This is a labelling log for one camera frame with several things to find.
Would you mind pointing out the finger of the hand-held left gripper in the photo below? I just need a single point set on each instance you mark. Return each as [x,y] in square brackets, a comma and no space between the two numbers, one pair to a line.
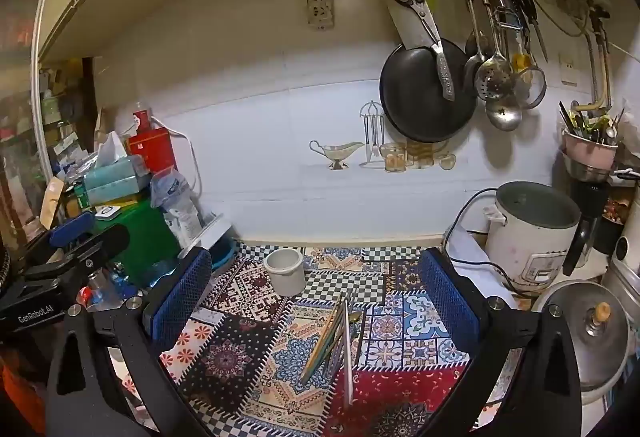
[107,241]
[72,228]

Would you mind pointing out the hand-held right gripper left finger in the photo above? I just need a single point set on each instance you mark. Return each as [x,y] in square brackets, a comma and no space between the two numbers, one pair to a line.
[182,299]

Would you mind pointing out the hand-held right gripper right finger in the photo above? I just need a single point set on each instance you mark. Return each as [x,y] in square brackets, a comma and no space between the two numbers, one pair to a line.
[447,299]

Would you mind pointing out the gold spoon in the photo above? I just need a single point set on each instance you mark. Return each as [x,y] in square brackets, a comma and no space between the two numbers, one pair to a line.
[356,317]

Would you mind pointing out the dark metal fork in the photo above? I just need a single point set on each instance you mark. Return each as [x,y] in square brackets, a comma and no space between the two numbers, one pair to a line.
[360,342]

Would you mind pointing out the white ceramic cup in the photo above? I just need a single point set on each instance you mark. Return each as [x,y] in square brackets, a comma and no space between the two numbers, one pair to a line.
[285,274]

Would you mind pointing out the pink chopstick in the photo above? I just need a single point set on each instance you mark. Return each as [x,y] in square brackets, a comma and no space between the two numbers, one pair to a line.
[349,377]
[347,347]

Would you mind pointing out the green chopstick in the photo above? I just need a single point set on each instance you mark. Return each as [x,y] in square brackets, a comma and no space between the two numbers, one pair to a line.
[331,342]

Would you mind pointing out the grey metal chopstick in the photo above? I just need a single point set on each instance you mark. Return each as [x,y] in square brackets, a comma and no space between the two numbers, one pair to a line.
[334,359]

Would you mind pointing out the bundle of chopsticks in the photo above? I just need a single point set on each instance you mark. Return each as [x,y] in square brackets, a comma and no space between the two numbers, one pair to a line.
[320,347]

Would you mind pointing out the clear plastic bottle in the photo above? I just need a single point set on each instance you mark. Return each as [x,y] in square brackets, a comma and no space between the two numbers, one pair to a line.
[155,277]

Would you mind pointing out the green box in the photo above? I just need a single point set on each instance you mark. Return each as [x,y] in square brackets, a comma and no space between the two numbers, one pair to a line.
[145,237]

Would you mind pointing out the white cloth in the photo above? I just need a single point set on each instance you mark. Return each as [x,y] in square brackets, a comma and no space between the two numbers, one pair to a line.
[470,252]

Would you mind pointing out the blue bowl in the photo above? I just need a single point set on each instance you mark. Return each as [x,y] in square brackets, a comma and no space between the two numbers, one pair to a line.
[225,257]

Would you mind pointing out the teal tissue box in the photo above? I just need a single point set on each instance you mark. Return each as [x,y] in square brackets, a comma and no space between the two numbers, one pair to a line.
[115,179]

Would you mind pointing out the printed plastic bag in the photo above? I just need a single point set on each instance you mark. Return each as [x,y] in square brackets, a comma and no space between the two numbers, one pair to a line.
[175,207]

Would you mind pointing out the patterned patchwork mat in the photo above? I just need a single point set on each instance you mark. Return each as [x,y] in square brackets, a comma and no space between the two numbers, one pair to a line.
[250,347]

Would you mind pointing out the cluttered shelf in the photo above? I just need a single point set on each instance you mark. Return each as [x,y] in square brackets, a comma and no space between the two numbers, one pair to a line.
[55,137]

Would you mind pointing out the red box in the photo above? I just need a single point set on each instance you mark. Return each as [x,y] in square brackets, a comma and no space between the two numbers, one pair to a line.
[150,149]

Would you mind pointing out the silver pot lid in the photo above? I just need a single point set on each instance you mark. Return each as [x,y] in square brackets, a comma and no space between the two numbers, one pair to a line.
[585,337]

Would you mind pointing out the silver metal container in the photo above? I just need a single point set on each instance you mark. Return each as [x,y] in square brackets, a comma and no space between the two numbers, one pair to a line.
[622,262]

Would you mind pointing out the hanging ladles and skimmers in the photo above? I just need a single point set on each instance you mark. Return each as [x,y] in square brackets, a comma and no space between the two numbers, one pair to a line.
[504,114]

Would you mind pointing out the black frying pan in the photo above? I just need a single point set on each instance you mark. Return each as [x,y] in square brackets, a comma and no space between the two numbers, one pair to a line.
[415,102]

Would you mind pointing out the pink utensil holder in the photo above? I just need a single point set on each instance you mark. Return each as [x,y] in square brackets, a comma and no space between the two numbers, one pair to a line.
[590,157]

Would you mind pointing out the steel slotted spoon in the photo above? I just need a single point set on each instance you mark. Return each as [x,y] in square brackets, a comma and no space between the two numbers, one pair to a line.
[494,77]

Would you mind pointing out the gravy boat wall sticker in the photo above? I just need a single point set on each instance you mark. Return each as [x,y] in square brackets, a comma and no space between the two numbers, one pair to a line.
[337,151]

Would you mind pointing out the white wall outlet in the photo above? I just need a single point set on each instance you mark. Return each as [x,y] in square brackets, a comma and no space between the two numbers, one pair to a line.
[568,69]

